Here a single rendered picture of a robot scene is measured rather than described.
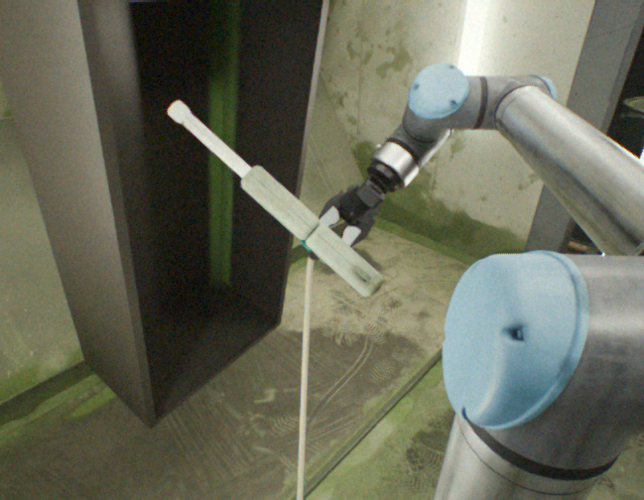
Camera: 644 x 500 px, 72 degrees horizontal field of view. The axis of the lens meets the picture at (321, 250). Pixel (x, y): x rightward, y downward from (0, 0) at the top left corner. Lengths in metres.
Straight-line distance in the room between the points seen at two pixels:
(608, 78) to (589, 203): 2.03
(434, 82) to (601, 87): 1.80
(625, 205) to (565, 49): 2.11
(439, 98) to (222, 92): 0.87
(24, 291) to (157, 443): 0.87
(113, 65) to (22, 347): 1.40
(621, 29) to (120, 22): 2.03
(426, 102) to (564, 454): 0.58
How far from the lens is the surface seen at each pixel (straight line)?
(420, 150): 0.89
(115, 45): 1.25
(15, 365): 2.30
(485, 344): 0.30
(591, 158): 0.57
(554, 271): 0.31
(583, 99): 2.57
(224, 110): 1.52
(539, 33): 2.61
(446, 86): 0.80
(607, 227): 0.49
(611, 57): 2.53
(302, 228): 0.78
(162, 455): 2.01
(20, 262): 2.31
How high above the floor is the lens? 1.65
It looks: 32 degrees down
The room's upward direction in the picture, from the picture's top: straight up
